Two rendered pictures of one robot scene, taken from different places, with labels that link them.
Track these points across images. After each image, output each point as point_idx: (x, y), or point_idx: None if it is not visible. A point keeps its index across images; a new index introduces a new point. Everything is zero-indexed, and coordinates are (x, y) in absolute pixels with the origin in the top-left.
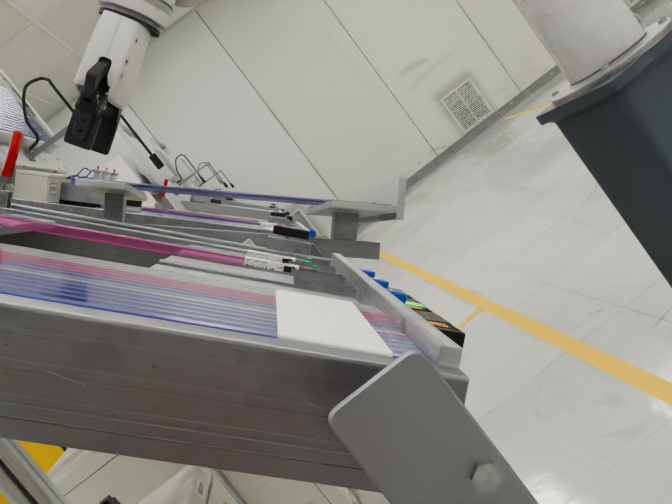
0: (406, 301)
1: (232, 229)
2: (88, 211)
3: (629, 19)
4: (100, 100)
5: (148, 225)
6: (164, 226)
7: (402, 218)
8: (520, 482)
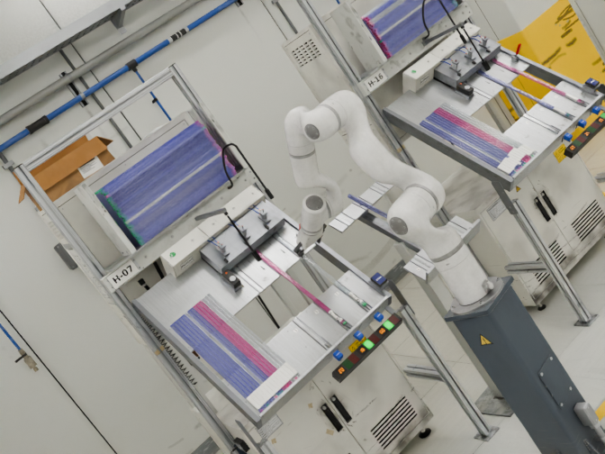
0: (370, 341)
1: (474, 163)
2: (414, 129)
3: (466, 295)
4: (302, 250)
5: (370, 222)
6: (375, 224)
7: (427, 284)
8: (251, 438)
